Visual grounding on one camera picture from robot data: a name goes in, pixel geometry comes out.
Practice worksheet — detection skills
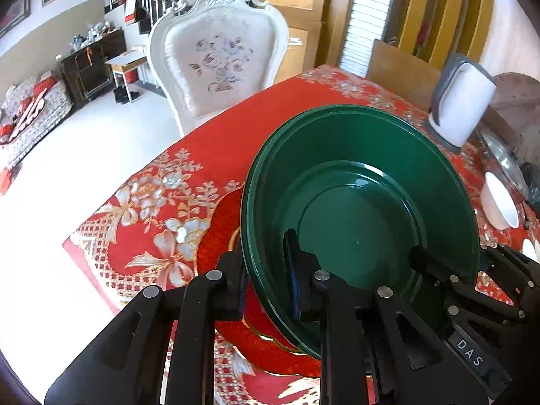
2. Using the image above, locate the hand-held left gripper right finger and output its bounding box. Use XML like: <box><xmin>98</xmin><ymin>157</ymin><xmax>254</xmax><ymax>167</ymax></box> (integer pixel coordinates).
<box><xmin>282</xmin><ymin>230</ymin><xmax>492</xmax><ymax>405</ymax></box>

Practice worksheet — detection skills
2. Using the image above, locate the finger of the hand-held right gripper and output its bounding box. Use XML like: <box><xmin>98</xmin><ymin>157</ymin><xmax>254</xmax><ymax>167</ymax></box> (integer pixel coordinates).
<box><xmin>409</xmin><ymin>245</ymin><xmax>528</xmax><ymax>330</ymax></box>
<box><xmin>480</xmin><ymin>244</ymin><xmax>540</xmax><ymax>305</ymax></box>

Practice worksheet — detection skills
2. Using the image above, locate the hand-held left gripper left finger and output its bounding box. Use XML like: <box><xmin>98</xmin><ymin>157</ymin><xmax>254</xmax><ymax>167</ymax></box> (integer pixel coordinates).
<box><xmin>44</xmin><ymin>249</ymin><xmax>249</xmax><ymax>405</ymax></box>

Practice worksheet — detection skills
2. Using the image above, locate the red glass plate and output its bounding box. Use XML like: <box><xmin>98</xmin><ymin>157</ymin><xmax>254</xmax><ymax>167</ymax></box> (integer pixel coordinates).
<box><xmin>198</xmin><ymin>188</ymin><xmax>323</xmax><ymax>378</ymax></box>

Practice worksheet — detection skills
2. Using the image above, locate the green plastic bowl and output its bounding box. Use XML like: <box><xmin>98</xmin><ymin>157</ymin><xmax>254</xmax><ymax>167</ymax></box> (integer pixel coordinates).
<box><xmin>240</xmin><ymin>105</ymin><xmax>480</xmax><ymax>357</ymax></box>

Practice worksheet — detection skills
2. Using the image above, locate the small white bowl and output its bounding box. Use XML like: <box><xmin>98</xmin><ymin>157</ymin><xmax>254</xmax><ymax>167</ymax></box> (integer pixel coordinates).
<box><xmin>480</xmin><ymin>171</ymin><xmax>520</xmax><ymax>231</ymax></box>

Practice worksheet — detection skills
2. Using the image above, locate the black plastic bag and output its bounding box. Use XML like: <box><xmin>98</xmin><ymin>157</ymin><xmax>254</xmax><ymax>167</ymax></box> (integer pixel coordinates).
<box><xmin>521</xmin><ymin>162</ymin><xmax>540</xmax><ymax>207</ymax></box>

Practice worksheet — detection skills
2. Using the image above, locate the red floral tablecloth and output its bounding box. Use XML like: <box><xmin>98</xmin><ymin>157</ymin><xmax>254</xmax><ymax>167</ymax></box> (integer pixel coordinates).
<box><xmin>62</xmin><ymin>64</ymin><xmax>540</xmax><ymax>405</ymax></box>

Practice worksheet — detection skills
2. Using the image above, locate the glass pan lid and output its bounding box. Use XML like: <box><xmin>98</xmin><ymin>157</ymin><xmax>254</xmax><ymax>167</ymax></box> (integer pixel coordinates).
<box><xmin>477</xmin><ymin>129</ymin><xmax>531</xmax><ymax>201</ymax></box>

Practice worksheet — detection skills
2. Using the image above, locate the white electric kettle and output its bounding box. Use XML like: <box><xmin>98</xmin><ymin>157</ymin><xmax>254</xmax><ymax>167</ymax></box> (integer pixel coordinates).
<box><xmin>428</xmin><ymin>53</ymin><xmax>497</xmax><ymax>154</ymax></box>

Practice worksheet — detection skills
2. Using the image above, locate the white ornate chair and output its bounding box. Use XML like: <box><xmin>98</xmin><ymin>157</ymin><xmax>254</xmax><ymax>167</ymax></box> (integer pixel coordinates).
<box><xmin>147</xmin><ymin>0</ymin><xmax>290</xmax><ymax>138</ymax></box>

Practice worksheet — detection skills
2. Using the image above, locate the small white desk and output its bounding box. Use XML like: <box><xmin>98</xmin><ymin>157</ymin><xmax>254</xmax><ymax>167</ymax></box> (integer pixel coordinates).
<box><xmin>105</xmin><ymin>48</ymin><xmax>148</xmax><ymax>104</ymax></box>

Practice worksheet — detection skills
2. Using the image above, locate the dark wooden cabinet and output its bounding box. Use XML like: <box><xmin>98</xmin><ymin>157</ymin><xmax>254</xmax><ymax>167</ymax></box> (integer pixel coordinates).
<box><xmin>57</xmin><ymin>29</ymin><xmax>127</xmax><ymax>108</ymax></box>

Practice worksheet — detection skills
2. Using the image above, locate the floral sofa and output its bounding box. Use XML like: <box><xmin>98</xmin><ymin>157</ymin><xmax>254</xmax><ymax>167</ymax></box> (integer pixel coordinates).
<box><xmin>0</xmin><ymin>72</ymin><xmax>72</xmax><ymax>173</ymax></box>

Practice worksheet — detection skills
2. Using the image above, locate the white window shutter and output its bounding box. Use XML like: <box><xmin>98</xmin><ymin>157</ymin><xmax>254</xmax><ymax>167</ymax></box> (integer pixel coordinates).
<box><xmin>337</xmin><ymin>0</ymin><xmax>397</xmax><ymax>77</ymax></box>

